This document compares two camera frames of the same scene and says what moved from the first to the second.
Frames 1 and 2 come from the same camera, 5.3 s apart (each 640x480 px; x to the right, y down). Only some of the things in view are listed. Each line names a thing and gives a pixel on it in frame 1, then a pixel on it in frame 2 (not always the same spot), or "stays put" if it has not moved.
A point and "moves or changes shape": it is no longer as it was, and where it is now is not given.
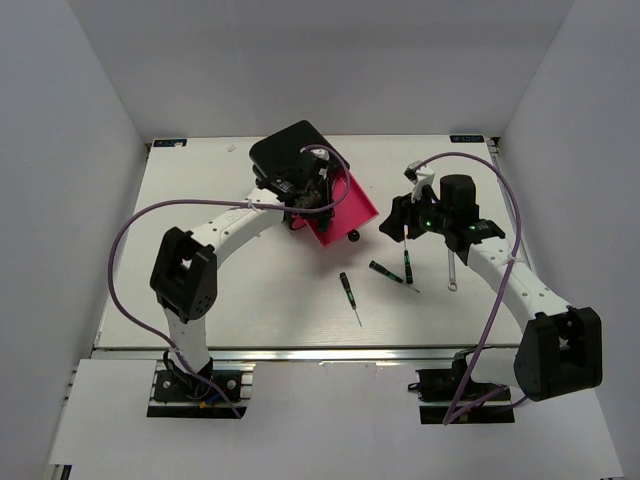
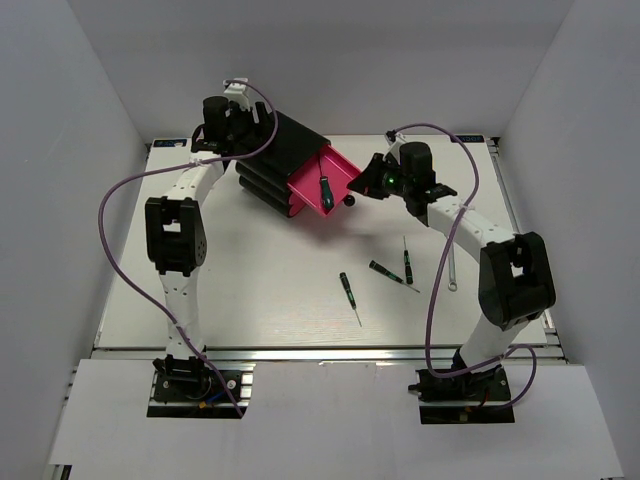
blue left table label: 169,142 stays put
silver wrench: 452,285 stays put
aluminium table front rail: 315,354 stays put
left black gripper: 326,188 → 258,132
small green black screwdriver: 344,278 stays put
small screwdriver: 379,267 stays put
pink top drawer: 354,212 moves or changes shape
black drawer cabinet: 277,155 moves or changes shape
